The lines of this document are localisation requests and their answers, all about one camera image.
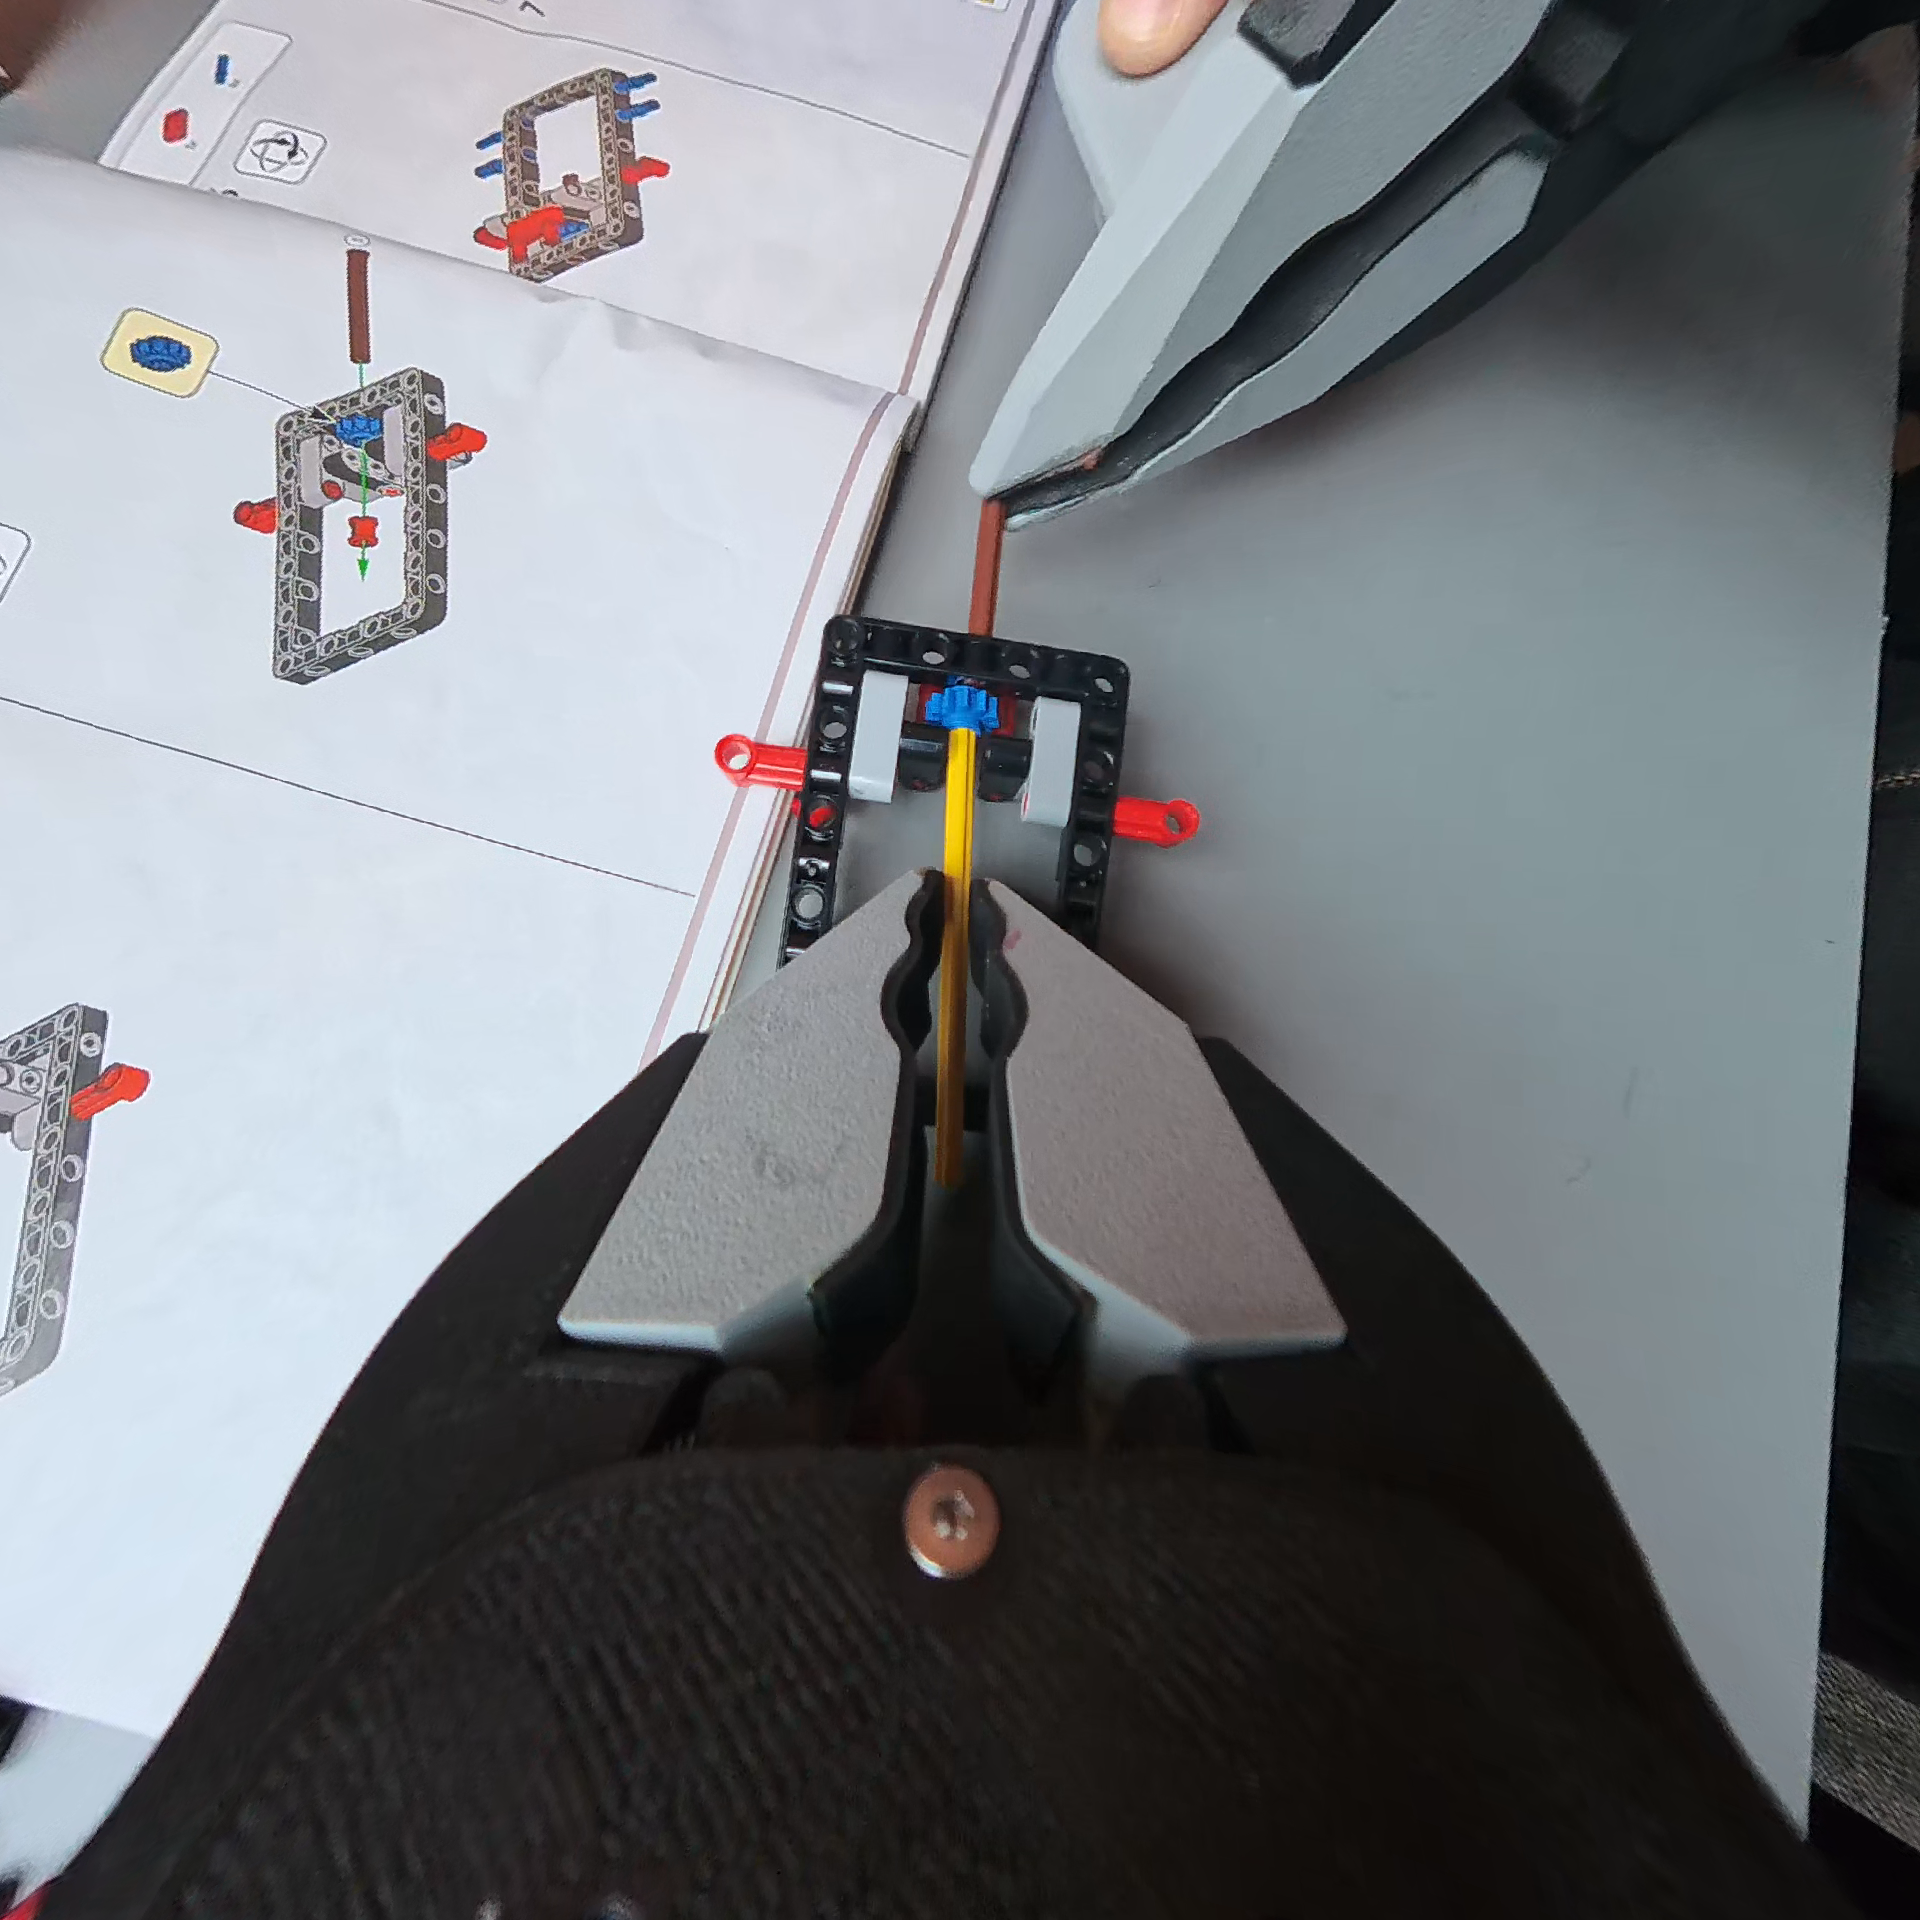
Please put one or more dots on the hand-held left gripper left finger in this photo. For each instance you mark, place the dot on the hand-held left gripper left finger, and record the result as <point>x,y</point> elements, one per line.
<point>722,1185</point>

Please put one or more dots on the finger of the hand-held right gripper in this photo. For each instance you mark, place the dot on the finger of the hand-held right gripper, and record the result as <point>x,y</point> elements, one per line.
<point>1186,255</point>
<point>1350,346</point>

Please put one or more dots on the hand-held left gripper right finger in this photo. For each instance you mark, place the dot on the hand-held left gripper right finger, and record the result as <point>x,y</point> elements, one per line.
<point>1155,1185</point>

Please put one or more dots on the brown lego axle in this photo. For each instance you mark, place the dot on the brown lego axle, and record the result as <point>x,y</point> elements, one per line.
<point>986,570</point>

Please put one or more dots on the black lego frame assembly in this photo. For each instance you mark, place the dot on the black lego frame assembly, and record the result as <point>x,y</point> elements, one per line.
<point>819,809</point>

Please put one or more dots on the yellow lego axle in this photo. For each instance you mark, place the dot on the yellow lego axle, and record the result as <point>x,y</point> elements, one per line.
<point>957,839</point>

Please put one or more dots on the blue lego gear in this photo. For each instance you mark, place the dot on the blue lego gear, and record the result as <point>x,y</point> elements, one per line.
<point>957,704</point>

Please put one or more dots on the lego instruction booklet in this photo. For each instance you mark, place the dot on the lego instruction booklet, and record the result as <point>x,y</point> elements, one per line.
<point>375,902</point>

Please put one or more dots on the person's right hand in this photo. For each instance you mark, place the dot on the person's right hand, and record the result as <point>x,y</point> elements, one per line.
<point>1155,30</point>

